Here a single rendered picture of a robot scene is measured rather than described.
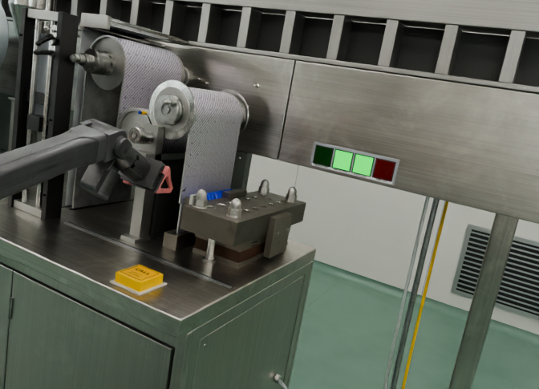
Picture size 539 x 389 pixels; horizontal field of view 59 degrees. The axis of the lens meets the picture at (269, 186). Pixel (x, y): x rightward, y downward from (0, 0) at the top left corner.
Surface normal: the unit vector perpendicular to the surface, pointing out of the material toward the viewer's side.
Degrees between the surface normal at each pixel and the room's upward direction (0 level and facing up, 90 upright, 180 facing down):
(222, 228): 90
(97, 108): 90
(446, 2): 90
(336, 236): 90
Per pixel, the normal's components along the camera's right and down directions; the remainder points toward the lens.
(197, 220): -0.47, 0.09
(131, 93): 0.86, 0.27
